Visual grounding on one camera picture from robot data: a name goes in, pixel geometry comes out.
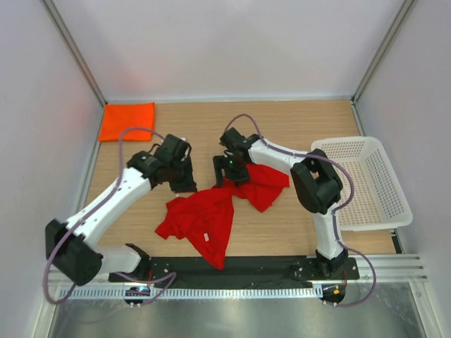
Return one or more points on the aluminium frame rail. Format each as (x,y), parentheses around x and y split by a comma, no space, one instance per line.
(379,268)

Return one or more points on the slotted cable duct rail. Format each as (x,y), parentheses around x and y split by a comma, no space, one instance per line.
(141,292)

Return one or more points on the white plastic perforated basket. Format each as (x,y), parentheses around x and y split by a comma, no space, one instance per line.
(379,202)

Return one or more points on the red t shirt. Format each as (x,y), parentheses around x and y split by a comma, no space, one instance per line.
(205,218)

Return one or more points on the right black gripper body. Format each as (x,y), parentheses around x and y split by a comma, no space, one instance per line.
(231,163)

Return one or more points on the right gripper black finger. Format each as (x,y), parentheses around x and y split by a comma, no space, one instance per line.
(240,177)
(218,170)

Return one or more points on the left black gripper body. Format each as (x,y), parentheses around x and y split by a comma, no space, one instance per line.
(175,166)

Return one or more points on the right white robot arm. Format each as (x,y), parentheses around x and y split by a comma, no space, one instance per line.
(317,185)

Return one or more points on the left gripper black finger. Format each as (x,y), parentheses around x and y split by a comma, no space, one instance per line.
(178,186)
(186,171)

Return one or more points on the folded orange t shirt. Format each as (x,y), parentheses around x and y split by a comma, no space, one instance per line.
(119,117)

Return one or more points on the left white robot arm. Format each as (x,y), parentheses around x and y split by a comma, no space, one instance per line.
(71,246)

